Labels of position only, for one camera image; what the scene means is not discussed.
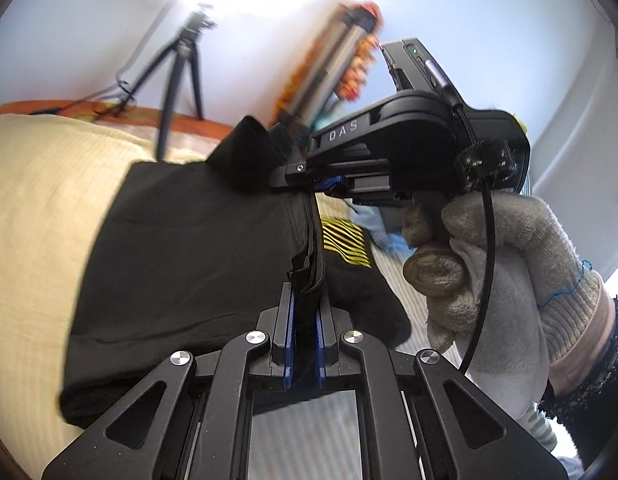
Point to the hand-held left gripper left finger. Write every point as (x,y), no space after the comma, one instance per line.
(288,332)

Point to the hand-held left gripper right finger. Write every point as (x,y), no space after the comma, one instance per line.
(320,342)

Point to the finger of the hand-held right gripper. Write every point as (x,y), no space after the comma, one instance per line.
(289,135)
(294,172)

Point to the black pants with yellow print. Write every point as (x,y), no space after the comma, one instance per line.
(189,260)

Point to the person's right forearm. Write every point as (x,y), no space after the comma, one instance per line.
(589,375)

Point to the person's right hand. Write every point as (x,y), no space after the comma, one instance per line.
(509,280)

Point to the black fuzzy microphone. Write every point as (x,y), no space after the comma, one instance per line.
(485,164)

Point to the orange flower garland pole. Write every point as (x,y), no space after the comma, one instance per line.
(334,60)

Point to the light blue cloth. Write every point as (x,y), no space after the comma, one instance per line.
(384,227)

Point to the cream quilted blanket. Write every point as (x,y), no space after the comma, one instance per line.
(44,220)

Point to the black camera tripod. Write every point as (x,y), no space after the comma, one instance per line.
(181,65)

